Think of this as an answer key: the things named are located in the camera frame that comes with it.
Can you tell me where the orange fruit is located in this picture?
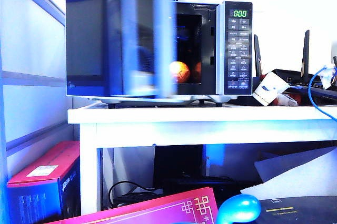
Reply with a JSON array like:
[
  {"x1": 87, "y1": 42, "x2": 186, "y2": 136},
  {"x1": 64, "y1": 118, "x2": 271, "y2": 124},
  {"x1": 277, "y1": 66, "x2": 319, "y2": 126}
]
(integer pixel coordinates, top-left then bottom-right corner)
[{"x1": 169, "y1": 60, "x2": 191, "y2": 83}]

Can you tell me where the black glass microwave door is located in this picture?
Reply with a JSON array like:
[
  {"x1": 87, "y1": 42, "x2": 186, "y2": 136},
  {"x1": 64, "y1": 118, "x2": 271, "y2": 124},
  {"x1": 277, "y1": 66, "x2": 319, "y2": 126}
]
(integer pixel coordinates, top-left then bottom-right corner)
[{"x1": 65, "y1": 0, "x2": 177, "y2": 98}]

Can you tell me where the silver black microwave oven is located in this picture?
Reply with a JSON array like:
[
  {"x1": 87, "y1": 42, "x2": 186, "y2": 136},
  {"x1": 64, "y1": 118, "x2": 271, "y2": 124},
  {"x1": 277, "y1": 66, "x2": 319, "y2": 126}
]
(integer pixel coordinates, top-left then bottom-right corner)
[{"x1": 88, "y1": 0, "x2": 253, "y2": 108}]

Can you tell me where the white table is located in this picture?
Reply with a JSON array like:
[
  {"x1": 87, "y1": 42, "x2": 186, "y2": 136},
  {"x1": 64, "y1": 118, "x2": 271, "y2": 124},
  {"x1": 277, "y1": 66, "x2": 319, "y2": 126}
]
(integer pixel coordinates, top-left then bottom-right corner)
[{"x1": 67, "y1": 104, "x2": 337, "y2": 216}]

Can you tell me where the black computer case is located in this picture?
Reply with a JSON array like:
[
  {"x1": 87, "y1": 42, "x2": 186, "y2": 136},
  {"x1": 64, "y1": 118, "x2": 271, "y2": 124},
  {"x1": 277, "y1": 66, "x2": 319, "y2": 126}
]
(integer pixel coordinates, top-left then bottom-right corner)
[{"x1": 153, "y1": 144, "x2": 205, "y2": 182}]

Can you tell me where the white paper cup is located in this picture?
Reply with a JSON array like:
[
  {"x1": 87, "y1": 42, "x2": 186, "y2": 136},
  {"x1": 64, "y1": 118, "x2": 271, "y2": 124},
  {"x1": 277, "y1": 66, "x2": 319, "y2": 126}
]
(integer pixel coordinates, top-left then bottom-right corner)
[{"x1": 252, "y1": 70, "x2": 291, "y2": 107}]

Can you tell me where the pink printed gift box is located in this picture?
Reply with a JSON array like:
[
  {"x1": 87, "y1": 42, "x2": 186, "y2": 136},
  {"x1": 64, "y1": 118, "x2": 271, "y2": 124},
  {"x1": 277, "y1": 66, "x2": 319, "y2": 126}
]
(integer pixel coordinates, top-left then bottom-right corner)
[{"x1": 44, "y1": 186, "x2": 219, "y2": 224}]

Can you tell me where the red white small packet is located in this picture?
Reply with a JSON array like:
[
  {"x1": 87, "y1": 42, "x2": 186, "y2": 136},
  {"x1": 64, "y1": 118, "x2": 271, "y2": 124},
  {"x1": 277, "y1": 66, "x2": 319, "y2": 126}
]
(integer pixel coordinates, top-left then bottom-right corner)
[{"x1": 273, "y1": 91, "x2": 301, "y2": 107}]

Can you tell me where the blue glossy oval object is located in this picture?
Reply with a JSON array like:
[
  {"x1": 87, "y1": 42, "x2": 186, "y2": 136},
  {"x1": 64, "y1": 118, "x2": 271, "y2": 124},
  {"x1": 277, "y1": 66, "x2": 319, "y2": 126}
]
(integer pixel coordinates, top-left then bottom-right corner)
[{"x1": 215, "y1": 194, "x2": 262, "y2": 224}]

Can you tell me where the black router with antennas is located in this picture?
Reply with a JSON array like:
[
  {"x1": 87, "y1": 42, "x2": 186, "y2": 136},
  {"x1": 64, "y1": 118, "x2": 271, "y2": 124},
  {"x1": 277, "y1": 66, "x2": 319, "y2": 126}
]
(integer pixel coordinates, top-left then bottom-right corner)
[{"x1": 252, "y1": 29, "x2": 337, "y2": 106}]

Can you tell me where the grey cardboard sheet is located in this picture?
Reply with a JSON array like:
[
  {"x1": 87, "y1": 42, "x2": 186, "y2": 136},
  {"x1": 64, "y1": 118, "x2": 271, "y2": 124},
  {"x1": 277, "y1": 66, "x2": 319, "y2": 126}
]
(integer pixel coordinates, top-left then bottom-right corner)
[{"x1": 254, "y1": 145, "x2": 337, "y2": 183}]

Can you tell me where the white foam sheet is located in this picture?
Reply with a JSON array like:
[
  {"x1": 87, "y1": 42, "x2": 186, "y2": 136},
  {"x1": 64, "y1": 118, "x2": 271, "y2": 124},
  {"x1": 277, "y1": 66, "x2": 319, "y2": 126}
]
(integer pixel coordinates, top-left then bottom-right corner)
[{"x1": 240, "y1": 163, "x2": 337, "y2": 201}]

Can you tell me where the red and blue carton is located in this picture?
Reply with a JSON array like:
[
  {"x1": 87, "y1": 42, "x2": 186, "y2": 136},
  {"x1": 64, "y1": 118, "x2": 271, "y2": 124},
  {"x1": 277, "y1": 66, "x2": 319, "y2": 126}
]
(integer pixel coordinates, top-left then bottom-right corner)
[{"x1": 6, "y1": 140, "x2": 81, "y2": 224}]

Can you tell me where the black box yellow print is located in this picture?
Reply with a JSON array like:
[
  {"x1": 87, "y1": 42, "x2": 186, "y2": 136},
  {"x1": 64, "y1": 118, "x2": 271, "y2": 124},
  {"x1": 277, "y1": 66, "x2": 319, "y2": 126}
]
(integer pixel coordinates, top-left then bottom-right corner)
[{"x1": 252, "y1": 195, "x2": 337, "y2": 224}]

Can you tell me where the black cable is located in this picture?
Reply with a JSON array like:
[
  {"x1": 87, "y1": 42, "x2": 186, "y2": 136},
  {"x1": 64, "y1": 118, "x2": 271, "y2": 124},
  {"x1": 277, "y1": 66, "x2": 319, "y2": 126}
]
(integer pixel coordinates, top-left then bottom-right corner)
[{"x1": 107, "y1": 180, "x2": 161, "y2": 210}]

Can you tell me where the blue cable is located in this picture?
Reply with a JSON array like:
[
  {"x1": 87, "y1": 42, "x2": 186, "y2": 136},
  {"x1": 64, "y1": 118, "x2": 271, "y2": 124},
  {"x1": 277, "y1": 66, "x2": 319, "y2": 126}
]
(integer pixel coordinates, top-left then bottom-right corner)
[{"x1": 307, "y1": 65, "x2": 337, "y2": 120}]

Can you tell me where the white cable tag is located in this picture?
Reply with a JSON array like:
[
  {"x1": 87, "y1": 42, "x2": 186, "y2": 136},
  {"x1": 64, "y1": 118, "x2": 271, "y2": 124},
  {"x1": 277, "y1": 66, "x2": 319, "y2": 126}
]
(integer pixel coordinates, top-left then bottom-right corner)
[{"x1": 319, "y1": 63, "x2": 337, "y2": 90}]

